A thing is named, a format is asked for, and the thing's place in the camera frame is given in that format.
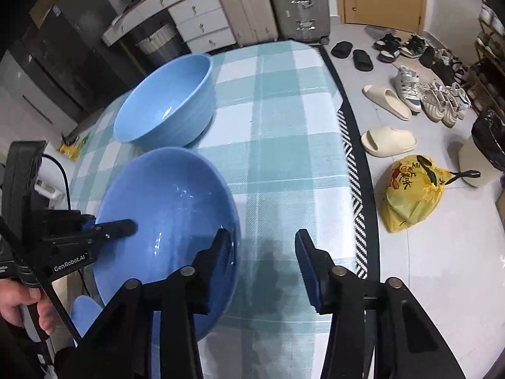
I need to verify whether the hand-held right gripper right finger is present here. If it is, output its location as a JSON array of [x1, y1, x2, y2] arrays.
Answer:
[[295, 229, 468, 379]]

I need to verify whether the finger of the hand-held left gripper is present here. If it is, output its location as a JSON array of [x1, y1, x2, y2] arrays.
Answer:
[[84, 219, 138, 245]]

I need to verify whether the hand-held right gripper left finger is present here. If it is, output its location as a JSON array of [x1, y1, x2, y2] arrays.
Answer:
[[77, 228, 233, 379]]

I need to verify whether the blue ceramic bowl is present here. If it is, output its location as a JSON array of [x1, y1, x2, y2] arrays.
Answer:
[[113, 54, 217, 148], [93, 147, 242, 342]]

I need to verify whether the person's left hand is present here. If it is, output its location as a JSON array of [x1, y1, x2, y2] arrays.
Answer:
[[0, 279, 55, 336]]

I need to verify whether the green packet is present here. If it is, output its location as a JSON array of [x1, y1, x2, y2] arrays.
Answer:
[[58, 131, 90, 161]]

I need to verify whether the blue rounded object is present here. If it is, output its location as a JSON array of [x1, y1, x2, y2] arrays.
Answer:
[[72, 295, 104, 338]]

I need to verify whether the black white patterned rug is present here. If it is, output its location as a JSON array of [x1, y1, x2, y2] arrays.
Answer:
[[313, 43, 381, 285]]

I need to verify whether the yellow plastic bag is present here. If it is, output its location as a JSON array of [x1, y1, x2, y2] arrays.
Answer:
[[376, 155, 452, 233]]

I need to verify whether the cream slide sandal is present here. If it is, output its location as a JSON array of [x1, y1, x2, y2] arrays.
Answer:
[[362, 84, 413, 121], [360, 125, 418, 158]]

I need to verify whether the black refrigerator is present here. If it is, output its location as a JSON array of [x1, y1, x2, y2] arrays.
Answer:
[[8, 0, 129, 113]]

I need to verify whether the woven laundry basket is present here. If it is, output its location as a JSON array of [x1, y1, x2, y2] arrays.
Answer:
[[136, 24, 186, 68]]

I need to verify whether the cardboard box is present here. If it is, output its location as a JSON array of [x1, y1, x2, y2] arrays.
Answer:
[[29, 2, 53, 29]]

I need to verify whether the white bin with black liner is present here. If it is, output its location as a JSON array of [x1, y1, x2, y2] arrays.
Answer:
[[458, 108, 505, 188]]

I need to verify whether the group of sneakers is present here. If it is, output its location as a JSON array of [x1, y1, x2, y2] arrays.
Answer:
[[373, 33, 472, 129]]

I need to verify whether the black slide sandal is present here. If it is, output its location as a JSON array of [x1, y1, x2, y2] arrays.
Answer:
[[352, 49, 374, 72], [330, 41, 354, 59]]

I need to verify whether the white drawer cabinet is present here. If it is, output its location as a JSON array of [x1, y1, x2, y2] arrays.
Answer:
[[102, 0, 237, 54]]

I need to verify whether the beige ribbed suitcase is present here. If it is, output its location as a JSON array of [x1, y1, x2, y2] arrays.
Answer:
[[205, 0, 279, 46]]

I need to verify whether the grey doormat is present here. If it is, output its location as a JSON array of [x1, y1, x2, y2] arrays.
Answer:
[[365, 25, 399, 39]]

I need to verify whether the silver ribbed suitcase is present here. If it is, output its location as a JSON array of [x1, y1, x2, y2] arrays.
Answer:
[[262, 0, 331, 46]]

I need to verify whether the shoe rack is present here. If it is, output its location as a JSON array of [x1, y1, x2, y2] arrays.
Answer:
[[469, 4, 505, 111]]

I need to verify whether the thin black cable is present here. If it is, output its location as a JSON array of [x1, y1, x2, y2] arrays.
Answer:
[[41, 153, 74, 211]]

